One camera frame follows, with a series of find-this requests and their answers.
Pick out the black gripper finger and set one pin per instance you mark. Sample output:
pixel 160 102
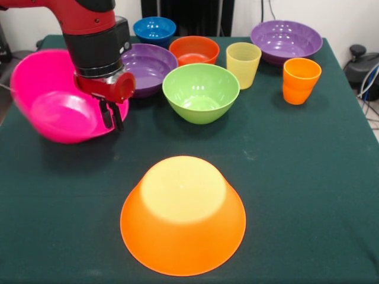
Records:
pixel 118 118
pixel 106 115

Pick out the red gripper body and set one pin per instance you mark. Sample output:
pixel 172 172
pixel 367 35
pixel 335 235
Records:
pixel 124 88

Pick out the purple plastic bowl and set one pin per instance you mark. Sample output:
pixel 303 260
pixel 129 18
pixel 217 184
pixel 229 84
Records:
pixel 284 41
pixel 151 68

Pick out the large pink plastic bowl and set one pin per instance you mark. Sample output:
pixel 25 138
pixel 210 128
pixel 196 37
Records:
pixel 44 88

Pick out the green plastic bowl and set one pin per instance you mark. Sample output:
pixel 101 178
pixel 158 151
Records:
pixel 201 97

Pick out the large orange plastic bowl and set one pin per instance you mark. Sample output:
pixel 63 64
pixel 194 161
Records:
pixel 183 236

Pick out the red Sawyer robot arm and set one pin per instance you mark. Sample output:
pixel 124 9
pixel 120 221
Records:
pixel 91 44

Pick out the small blue plastic bowl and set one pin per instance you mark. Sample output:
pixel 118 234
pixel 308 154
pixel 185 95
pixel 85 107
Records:
pixel 154 32

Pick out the small red-orange plastic bowl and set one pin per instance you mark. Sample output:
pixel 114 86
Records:
pixel 192 48

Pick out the yellow plastic cup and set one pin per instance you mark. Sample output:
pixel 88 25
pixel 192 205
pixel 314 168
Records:
pixel 242 65

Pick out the orange plastic cup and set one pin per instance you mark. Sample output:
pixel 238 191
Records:
pixel 300 83

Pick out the dark green table cloth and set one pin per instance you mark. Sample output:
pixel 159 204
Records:
pixel 296 177

